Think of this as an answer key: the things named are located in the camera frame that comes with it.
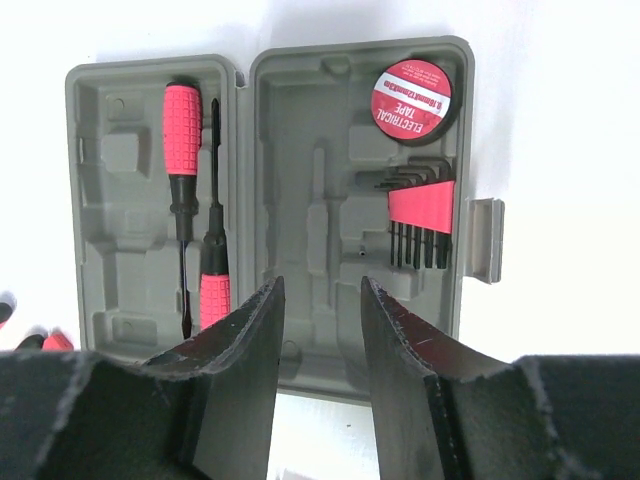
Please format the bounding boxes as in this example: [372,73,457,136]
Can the grey plastic tool case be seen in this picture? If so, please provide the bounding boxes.
[65,36,504,399]

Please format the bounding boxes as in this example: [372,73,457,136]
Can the pink bit holder in case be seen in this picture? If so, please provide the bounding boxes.
[375,157,455,270]

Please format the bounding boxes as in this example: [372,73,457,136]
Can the pink handle bit screwdriver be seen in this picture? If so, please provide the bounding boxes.
[162,82,202,338]

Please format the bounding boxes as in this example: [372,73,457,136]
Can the pink black utility knife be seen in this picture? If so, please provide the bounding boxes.
[15,328,74,351]

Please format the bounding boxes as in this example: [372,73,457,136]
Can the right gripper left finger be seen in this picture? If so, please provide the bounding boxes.
[1,277,285,479]

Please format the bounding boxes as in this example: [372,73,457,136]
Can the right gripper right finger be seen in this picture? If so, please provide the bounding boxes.
[361,278,639,479]

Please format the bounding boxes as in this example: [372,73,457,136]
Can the pink black pliers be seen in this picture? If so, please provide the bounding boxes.
[0,291,17,327]

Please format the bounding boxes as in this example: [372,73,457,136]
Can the small pink handle screwdriver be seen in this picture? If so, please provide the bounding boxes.
[199,99,231,330]

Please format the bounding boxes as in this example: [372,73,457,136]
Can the red round sticker in case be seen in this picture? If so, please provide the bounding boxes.
[370,58,461,146]

